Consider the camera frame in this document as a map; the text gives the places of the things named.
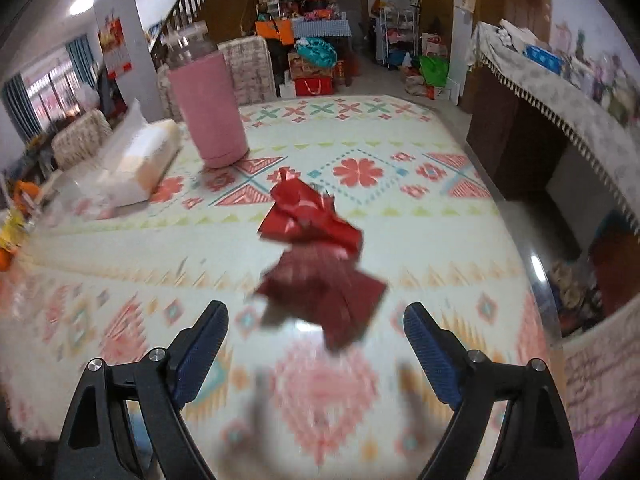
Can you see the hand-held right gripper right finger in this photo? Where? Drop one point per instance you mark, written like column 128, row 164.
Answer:
column 432, row 355

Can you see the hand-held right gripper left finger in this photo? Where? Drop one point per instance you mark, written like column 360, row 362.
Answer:
column 200, row 355

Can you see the dark red wrapper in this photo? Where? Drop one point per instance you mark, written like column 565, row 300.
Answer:
column 325, row 290

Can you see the bright red wrapper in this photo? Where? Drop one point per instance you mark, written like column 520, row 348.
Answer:
column 305, row 215

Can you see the purple plastic basket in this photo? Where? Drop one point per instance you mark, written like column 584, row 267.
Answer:
column 605, row 452

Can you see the patterned tablecloth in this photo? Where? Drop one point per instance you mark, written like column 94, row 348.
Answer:
column 400, row 240

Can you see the patterned fabric chair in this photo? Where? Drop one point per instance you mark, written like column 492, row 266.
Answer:
column 600, row 370
column 247, row 70
column 80, row 137

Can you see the white tissue pack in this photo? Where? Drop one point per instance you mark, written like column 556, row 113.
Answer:
column 135, row 160

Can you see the yellow snack packet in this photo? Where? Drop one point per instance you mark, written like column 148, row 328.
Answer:
column 10, row 230

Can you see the dark wooden sideboard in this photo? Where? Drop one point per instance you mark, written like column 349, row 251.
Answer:
column 500, row 130

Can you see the glass jar with pink sleeve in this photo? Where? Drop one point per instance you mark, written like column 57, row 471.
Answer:
column 210, row 110

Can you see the green bag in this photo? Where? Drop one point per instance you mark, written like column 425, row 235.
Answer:
column 434, row 71

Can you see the fringed leaf print cloth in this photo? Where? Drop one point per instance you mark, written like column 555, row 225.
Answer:
column 565, row 95

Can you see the window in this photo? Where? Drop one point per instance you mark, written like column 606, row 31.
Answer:
column 52, row 87

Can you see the teal curtain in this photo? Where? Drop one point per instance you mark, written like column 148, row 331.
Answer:
column 17, row 110
column 82, row 57

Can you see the blue tissue box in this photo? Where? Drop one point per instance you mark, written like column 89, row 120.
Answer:
column 542, row 57

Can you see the teal bag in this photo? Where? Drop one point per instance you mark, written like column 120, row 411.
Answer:
column 315, row 50

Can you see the row of bottles and jars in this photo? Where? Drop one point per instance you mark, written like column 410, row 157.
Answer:
column 600, row 75

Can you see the orange box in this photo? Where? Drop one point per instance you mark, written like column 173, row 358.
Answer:
column 274, row 34

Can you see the table with checked cloth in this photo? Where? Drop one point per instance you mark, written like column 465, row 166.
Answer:
column 322, row 29

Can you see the red wall calendar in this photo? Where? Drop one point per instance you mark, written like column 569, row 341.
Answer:
column 115, row 45

